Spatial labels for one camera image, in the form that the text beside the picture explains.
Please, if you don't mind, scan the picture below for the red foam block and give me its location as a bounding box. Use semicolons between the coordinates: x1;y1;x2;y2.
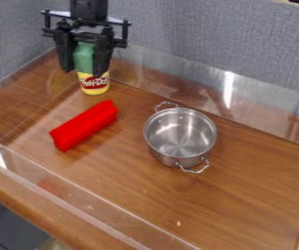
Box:
49;100;119;151

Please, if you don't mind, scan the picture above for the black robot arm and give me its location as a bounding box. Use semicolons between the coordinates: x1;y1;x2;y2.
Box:
41;0;132;77

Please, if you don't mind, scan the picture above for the green foam block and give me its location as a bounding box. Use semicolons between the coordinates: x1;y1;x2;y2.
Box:
74;42;94;74

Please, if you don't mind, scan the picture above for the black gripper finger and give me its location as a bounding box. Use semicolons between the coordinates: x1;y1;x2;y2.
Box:
54;26;76;72
92;28;115;77

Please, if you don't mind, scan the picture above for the yellow play-doh can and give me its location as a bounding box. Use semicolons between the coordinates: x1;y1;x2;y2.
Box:
76;61;110;96

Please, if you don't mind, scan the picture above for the clear acrylic barrier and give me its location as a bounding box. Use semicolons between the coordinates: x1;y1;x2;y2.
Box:
0;46;299;250

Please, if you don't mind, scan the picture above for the stainless steel pot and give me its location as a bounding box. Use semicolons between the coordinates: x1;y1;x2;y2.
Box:
144;102;218;174

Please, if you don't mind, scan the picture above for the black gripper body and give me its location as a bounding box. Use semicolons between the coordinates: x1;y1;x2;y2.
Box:
41;10;132;48

